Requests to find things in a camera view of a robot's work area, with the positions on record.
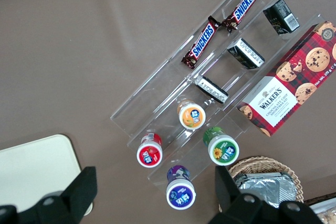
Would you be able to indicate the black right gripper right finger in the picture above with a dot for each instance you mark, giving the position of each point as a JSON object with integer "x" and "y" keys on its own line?
{"x": 228, "y": 195}

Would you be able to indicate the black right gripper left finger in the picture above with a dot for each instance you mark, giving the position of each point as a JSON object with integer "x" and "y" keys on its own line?
{"x": 76, "y": 197}

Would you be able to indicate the cream plastic tray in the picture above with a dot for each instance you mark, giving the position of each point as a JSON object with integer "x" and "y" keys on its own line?
{"x": 31, "y": 166}

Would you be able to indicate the light wicker basket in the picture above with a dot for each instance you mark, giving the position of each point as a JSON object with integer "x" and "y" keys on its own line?
{"x": 288, "y": 171}

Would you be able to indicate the aluminium foil container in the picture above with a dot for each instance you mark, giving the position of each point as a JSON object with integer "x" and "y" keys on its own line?
{"x": 262, "y": 190}

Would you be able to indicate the green gum jar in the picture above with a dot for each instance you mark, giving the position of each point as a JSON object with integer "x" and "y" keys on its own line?
{"x": 223, "y": 150}

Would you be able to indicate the purple gum jar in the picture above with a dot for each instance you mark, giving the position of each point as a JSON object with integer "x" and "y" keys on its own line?
{"x": 181, "y": 195}

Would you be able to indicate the red gum jar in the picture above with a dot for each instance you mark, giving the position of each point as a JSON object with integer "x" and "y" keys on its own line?
{"x": 149, "y": 153}

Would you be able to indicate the orange gum jar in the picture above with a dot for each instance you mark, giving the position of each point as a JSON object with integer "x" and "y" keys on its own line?
{"x": 192, "y": 116}

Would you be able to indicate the white plastic bin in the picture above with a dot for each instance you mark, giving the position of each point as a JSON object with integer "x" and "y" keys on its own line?
{"x": 319, "y": 205}

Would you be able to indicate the clear bag of cookies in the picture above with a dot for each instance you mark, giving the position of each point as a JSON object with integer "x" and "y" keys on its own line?
{"x": 328, "y": 217}

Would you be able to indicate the small black carton box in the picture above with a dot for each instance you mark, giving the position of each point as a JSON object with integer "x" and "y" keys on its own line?
{"x": 212, "y": 90}
{"x": 282, "y": 19}
{"x": 246, "y": 54}

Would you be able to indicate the red tartan Walkers shortbread box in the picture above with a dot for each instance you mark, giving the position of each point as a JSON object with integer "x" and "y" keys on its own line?
{"x": 275, "y": 98}

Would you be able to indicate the clear acrylic stepped gum stand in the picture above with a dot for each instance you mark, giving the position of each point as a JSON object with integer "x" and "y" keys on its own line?
{"x": 157, "y": 108}

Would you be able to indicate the Snickers chocolate bar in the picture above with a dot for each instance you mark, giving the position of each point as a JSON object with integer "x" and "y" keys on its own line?
{"x": 245, "y": 5}
{"x": 202, "y": 44}

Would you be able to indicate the clear acrylic stepped snack stand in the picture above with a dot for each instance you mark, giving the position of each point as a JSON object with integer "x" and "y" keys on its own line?
{"x": 223, "y": 40}

